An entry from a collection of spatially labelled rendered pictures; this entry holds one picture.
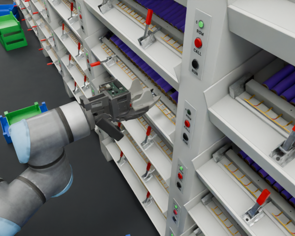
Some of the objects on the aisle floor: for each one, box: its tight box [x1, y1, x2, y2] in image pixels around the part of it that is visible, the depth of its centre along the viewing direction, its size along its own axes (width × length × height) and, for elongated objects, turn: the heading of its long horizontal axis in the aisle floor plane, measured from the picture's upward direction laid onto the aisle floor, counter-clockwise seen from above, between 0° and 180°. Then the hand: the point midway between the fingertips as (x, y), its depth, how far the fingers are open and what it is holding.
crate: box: [4, 102, 42, 126], centre depth 167 cm, size 30×20×8 cm
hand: (152, 96), depth 76 cm, fingers open, 3 cm apart
